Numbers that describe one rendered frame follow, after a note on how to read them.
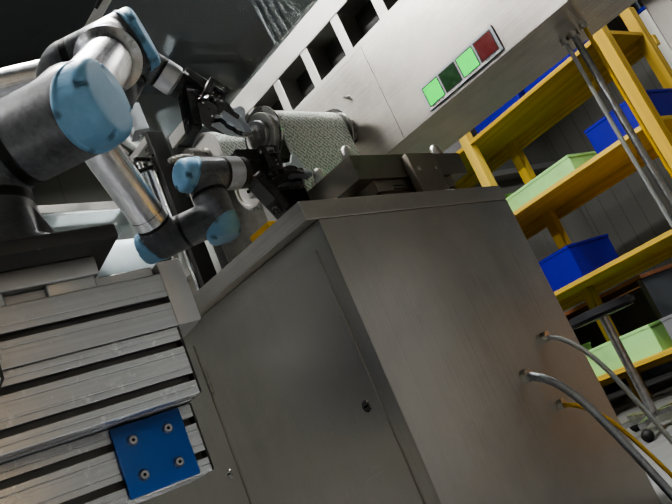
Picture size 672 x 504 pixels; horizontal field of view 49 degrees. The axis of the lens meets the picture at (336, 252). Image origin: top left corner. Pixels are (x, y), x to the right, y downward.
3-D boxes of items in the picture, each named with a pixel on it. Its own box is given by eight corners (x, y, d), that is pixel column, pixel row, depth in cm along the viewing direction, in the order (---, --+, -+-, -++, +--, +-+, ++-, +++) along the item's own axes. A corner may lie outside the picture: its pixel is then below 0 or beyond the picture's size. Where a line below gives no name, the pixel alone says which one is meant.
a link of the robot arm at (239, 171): (237, 179, 157) (218, 198, 162) (254, 178, 160) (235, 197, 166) (225, 149, 159) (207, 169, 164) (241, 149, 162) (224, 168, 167)
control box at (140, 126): (126, 143, 233) (116, 117, 235) (146, 140, 236) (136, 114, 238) (128, 131, 227) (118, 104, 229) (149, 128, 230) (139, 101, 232)
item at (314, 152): (312, 204, 174) (283, 138, 178) (378, 198, 190) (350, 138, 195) (313, 203, 173) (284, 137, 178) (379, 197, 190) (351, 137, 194)
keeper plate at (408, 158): (419, 199, 166) (399, 157, 169) (446, 196, 173) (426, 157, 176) (427, 193, 164) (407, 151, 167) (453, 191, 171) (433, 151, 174)
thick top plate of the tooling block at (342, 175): (316, 215, 167) (306, 192, 168) (425, 204, 194) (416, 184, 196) (359, 179, 156) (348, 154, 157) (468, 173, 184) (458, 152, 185)
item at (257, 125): (263, 153, 180) (245, 147, 185) (270, 153, 182) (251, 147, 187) (267, 123, 178) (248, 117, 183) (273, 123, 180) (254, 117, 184)
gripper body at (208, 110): (232, 89, 181) (189, 60, 176) (223, 110, 175) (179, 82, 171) (217, 107, 186) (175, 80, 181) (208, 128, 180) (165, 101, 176)
